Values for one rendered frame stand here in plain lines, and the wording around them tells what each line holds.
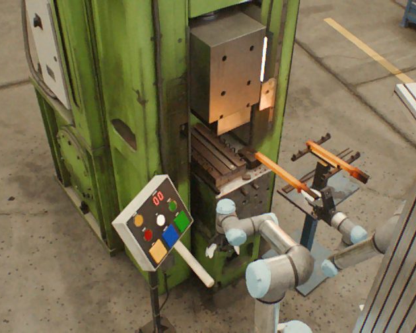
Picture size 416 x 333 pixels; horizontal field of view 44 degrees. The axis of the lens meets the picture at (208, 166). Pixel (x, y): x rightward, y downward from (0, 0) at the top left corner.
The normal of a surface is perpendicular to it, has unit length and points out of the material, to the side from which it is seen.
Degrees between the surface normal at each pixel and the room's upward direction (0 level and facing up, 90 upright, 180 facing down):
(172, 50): 90
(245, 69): 90
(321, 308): 0
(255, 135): 90
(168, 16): 90
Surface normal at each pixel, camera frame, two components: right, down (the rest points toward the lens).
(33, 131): 0.01, -0.73
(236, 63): 0.58, 0.56
